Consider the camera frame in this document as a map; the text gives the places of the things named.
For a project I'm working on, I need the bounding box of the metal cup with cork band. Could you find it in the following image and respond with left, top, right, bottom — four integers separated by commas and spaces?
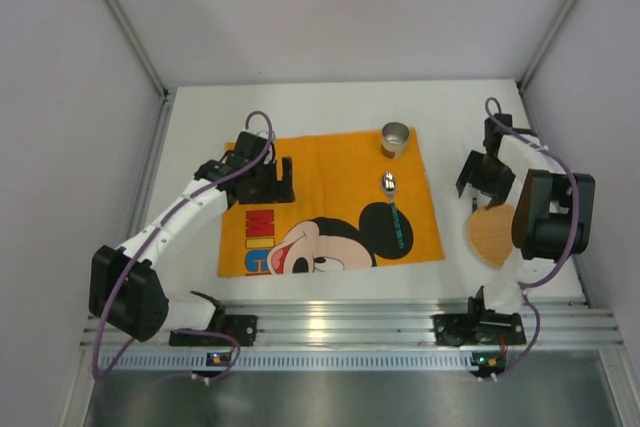
381, 122, 410, 159

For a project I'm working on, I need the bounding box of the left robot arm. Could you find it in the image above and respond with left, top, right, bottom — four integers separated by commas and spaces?
89, 130, 292, 342

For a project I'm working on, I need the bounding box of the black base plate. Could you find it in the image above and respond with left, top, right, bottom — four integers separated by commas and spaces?
433, 313, 526, 347
169, 313, 258, 347

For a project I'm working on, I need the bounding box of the spoon with teal handle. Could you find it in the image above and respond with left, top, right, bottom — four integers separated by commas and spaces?
381, 172, 404, 249

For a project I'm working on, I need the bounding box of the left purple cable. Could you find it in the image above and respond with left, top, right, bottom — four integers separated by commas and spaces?
89, 109, 276, 382

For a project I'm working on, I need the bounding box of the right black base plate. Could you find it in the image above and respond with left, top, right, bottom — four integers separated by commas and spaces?
433, 313, 526, 347

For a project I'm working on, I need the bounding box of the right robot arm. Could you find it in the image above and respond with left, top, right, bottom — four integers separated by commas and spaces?
455, 113, 596, 314

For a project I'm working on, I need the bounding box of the perforated cable duct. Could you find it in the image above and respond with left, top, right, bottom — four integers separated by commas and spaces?
115, 349, 505, 372

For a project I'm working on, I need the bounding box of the round woven coaster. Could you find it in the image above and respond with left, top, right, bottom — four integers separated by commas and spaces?
467, 204, 515, 269

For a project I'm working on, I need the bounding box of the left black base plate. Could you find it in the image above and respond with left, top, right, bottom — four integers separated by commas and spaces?
169, 313, 258, 347

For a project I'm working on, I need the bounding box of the aluminium rail frame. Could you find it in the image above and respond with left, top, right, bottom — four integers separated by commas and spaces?
79, 276, 624, 348

